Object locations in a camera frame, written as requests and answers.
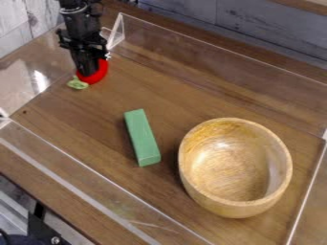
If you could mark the red plush tomato green stem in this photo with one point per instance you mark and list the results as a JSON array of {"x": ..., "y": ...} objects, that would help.
[{"x": 81, "y": 82}]

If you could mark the green rectangular block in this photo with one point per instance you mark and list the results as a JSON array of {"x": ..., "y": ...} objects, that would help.
[{"x": 146, "y": 149}]

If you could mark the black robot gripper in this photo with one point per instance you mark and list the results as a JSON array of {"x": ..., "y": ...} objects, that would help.
[{"x": 82, "y": 38}]

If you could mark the wooden bowl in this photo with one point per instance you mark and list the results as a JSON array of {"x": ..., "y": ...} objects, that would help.
[{"x": 236, "y": 167}]

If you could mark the clear acrylic tray walls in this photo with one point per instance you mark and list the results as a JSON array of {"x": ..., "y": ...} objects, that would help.
[{"x": 67, "y": 151}]

